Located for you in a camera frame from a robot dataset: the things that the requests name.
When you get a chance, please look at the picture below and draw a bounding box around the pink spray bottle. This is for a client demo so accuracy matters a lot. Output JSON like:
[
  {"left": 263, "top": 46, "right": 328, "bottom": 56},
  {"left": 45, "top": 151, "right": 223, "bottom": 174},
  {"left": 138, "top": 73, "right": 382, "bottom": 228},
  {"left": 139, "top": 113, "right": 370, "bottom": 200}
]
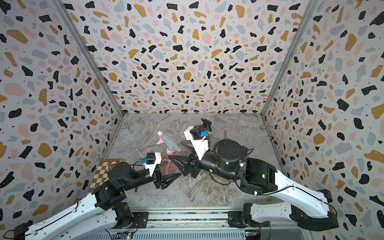
[{"left": 159, "top": 152, "right": 182, "bottom": 181}]

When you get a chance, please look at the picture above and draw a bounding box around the pink spray nozzle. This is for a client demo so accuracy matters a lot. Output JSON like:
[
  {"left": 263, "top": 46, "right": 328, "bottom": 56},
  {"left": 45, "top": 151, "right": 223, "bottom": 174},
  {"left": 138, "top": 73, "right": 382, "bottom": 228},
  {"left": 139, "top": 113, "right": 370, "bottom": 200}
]
[{"left": 157, "top": 131, "right": 182, "bottom": 155}]

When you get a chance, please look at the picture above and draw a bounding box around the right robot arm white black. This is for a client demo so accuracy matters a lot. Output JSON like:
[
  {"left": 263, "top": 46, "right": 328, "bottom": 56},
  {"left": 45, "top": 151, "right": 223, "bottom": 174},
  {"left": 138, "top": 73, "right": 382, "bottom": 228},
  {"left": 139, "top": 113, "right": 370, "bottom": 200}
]
[{"left": 170, "top": 139, "right": 339, "bottom": 232}]

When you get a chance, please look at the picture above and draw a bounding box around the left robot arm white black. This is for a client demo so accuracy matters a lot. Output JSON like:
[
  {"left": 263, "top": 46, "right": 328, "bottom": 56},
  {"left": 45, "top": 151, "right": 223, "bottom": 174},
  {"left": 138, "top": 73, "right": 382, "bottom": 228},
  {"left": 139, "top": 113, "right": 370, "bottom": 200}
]
[{"left": 12, "top": 163, "right": 181, "bottom": 240}]

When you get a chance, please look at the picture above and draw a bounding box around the wooden chessboard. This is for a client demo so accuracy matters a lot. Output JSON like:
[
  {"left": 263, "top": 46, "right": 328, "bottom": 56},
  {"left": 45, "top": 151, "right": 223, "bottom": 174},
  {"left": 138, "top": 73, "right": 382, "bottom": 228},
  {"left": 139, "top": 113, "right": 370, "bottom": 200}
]
[{"left": 88, "top": 159, "right": 121, "bottom": 194}]

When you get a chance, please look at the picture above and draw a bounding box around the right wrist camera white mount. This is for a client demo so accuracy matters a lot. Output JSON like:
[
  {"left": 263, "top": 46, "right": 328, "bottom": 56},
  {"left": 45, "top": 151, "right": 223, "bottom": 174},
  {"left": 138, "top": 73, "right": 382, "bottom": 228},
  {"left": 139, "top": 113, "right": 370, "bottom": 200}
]
[{"left": 184, "top": 126, "right": 209, "bottom": 161}]

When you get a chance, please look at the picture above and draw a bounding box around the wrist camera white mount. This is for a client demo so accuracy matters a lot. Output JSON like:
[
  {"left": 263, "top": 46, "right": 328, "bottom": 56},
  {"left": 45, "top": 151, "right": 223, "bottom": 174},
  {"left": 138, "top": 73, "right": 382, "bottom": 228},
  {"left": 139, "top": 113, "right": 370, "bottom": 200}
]
[
  {"left": 184, "top": 126, "right": 209, "bottom": 161},
  {"left": 141, "top": 152, "right": 162, "bottom": 177}
]

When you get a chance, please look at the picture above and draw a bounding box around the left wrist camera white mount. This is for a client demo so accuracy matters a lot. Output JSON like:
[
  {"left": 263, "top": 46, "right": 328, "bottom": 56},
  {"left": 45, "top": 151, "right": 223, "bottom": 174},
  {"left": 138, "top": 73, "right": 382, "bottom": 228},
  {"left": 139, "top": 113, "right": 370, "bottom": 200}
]
[{"left": 141, "top": 152, "right": 162, "bottom": 177}]

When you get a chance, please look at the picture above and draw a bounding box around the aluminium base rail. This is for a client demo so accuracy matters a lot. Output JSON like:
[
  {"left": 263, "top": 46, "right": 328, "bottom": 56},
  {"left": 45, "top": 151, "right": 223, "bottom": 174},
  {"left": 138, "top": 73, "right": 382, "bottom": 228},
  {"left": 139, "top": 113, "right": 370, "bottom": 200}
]
[{"left": 79, "top": 207, "right": 317, "bottom": 240}]

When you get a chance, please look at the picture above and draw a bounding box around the aluminium corner post left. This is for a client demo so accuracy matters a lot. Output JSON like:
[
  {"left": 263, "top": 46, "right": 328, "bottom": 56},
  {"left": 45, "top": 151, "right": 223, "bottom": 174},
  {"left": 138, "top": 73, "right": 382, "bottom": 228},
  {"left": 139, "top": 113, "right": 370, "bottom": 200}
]
[{"left": 50, "top": 0, "right": 124, "bottom": 118}]

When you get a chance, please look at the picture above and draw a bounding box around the aluminium corner post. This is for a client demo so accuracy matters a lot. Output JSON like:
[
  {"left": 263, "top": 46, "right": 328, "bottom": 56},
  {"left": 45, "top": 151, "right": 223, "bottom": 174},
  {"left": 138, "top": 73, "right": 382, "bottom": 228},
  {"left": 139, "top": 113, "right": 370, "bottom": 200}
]
[
  {"left": 260, "top": 0, "right": 319, "bottom": 117},
  {"left": 50, "top": 0, "right": 124, "bottom": 118}
]

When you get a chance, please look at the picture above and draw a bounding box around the aluminium corner post right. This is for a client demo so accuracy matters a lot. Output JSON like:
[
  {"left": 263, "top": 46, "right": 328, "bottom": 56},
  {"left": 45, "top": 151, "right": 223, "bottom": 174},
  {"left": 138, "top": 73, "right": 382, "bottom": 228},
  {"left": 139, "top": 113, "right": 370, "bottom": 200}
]
[{"left": 260, "top": 0, "right": 319, "bottom": 117}]

